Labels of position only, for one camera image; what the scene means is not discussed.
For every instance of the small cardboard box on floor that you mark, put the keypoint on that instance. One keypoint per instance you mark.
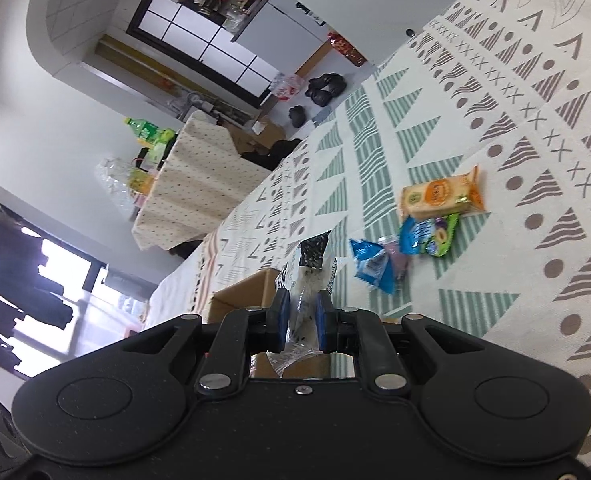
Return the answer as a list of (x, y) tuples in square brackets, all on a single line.
[(261, 136)]

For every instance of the table with dotted tablecloth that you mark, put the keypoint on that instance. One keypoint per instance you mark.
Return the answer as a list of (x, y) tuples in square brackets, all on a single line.
[(202, 180)]

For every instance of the brown cardboard box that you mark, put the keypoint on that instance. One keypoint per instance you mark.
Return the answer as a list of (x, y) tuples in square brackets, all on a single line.
[(257, 291)]

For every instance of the single black slipper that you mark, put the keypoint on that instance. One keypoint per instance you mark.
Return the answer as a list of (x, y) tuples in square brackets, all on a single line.
[(297, 116)]

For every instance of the clear black-white snack packet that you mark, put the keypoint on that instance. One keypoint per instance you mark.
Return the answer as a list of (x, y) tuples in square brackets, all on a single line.
[(310, 270)]

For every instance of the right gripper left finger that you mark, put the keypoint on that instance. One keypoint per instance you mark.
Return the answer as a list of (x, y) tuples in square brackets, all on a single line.
[(241, 334)]

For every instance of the white cabinet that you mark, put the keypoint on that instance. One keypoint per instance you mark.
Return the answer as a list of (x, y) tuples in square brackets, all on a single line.
[(282, 34)]

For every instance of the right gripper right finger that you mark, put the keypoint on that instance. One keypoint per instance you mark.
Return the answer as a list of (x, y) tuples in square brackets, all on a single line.
[(361, 335)]

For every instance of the red oil bottle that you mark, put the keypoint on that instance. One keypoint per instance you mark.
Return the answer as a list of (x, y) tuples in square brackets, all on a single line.
[(344, 47)]

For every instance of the blue-green snack packet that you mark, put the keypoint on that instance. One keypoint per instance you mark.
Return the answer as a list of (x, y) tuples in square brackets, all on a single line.
[(433, 236)]

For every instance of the red-white plastic bag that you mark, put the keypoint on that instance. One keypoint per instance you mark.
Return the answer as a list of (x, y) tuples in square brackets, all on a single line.
[(286, 86)]

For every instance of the yellow drink bottle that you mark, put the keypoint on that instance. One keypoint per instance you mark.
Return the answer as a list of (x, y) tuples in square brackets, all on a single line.
[(140, 181)]

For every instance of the orange biscuit packet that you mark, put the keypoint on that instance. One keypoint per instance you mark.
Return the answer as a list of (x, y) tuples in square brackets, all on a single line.
[(449, 195)]

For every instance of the blue snack packet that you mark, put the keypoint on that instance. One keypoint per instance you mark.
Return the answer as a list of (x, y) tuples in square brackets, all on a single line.
[(380, 264)]

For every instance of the black-framed glass door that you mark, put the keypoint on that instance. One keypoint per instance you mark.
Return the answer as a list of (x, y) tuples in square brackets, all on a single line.
[(204, 46)]

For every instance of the black sandals pair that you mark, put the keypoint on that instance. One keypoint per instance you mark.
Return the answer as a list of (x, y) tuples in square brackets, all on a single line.
[(323, 89)]

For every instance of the patterned bed cover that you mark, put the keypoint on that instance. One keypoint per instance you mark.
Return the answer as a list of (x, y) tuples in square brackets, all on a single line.
[(498, 86)]

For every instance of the green soda bottle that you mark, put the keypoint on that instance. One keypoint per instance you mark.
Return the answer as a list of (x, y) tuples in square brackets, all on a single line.
[(147, 133)]

